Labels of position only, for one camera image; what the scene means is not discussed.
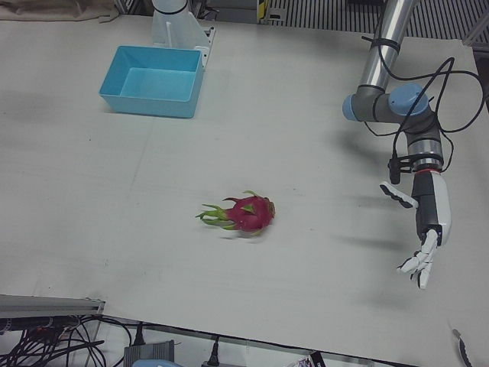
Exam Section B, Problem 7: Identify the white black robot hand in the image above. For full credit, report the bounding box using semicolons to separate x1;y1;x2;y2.
379;169;453;291

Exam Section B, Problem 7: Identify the dark ribbed box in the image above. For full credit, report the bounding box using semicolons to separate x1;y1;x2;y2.
124;339;176;362

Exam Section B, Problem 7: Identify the black cable tangle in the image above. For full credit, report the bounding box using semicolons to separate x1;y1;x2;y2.
0;316;133;367

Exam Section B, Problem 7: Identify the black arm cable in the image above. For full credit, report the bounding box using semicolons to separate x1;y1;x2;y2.
361;34;486;192

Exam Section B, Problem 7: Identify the clear plastic bag with parts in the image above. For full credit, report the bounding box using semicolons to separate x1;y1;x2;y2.
293;351;325;367

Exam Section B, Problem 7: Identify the aluminium profile rail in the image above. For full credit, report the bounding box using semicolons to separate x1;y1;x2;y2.
0;294;106;319

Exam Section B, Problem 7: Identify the light blue empty plastic bin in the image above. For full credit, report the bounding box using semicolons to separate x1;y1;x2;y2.
98;45;203;120

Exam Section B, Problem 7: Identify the pink dragon fruit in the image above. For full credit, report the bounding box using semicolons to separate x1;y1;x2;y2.
195;190;277;237

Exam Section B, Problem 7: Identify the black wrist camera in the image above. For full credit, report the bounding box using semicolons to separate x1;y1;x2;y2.
387;151;416;185

